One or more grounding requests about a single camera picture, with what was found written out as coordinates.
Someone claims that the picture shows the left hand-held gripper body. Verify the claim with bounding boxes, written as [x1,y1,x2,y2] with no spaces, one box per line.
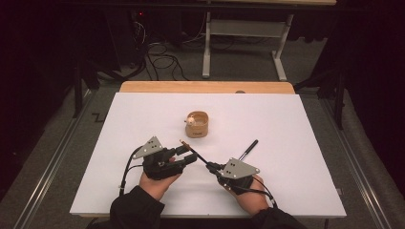
[132,135,185,181]

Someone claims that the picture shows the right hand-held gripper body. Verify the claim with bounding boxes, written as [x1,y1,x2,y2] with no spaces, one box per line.
[218,157,261,196]

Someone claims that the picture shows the thin black gold-ferrule makeup brush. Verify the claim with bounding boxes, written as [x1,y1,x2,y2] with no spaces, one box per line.
[179,139,212,167]

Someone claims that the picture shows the tan bear brush holder cup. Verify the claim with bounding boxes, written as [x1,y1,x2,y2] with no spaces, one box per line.
[185,110,210,139]

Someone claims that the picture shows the fluffy black silver-ferrule makeup brush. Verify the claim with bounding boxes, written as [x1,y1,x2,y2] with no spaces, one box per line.
[238,138,260,161]

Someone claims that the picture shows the person's left hand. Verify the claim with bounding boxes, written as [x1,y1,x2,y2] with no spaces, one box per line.
[139,172,184,201]

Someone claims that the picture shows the person's right hand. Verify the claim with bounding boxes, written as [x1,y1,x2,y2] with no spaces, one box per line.
[223,176,270,217]

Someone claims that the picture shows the white table cover sheet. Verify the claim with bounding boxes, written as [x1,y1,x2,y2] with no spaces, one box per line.
[69,92,348,219]

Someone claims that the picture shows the light wooden table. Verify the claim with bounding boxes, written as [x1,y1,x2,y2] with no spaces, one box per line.
[118,80,296,95]

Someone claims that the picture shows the black stand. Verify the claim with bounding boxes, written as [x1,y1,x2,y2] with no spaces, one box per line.
[73,60,99,118]
[294,68,348,131]

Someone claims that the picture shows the dark computer tower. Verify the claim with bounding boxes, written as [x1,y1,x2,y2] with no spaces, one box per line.
[104,9,151,71]

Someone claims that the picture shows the right hand-held gripper black cable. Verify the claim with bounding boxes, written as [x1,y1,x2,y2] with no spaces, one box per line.
[223,176,278,208]

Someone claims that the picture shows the hand-held gripper black cable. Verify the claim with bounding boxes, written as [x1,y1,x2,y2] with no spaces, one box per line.
[118,146,144,197]
[223,176,278,208]

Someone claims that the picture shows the left hand-held gripper black cable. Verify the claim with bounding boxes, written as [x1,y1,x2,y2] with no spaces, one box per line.
[118,146,144,197]

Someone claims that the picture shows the black floor cables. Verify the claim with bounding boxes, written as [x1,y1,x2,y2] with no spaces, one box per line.
[130,18,192,82]

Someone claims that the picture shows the metal floor rail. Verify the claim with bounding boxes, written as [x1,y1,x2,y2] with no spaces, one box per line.
[11,89,96,229]
[319,98,388,229]

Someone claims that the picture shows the white metal desk frame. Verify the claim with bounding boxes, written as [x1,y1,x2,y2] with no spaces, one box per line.
[202,10,295,82]

